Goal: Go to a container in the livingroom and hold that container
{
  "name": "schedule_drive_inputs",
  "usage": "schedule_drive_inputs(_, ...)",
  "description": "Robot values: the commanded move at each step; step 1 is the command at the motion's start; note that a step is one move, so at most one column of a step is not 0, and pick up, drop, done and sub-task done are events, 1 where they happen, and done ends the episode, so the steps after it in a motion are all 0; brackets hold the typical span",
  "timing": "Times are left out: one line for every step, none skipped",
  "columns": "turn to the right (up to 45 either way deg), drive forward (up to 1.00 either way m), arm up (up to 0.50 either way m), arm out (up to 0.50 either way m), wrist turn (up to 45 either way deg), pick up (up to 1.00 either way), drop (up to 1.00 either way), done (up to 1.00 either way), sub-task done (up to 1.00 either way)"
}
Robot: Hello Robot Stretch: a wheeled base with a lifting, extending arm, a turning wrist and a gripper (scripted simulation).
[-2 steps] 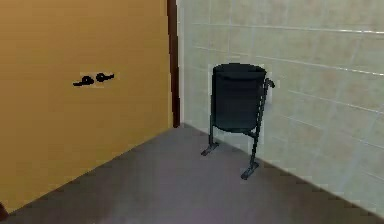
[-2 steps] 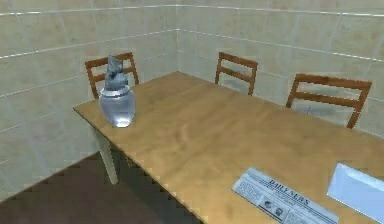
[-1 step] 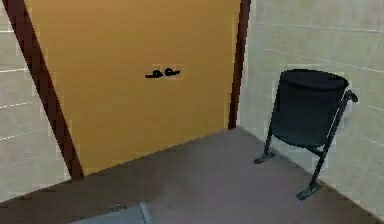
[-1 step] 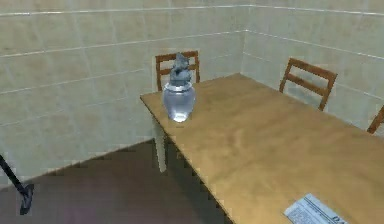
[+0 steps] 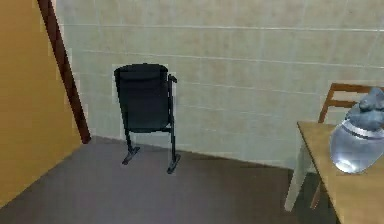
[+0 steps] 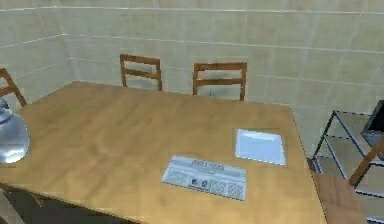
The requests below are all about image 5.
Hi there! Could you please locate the brown wooden chair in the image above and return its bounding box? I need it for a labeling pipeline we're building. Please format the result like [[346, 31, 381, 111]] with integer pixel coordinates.
[[309, 82, 381, 210]]

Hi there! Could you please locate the black bin on stand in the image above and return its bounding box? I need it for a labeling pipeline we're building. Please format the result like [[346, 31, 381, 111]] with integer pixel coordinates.
[[113, 63, 182, 175]]

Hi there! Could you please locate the wooden table with pale legs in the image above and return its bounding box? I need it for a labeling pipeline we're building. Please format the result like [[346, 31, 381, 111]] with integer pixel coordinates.
[[283, 121, 384, 224]]

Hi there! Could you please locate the dark brown door frame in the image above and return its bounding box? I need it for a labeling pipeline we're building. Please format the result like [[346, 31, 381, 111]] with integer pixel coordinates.
[[37, 0, 92, 145]]

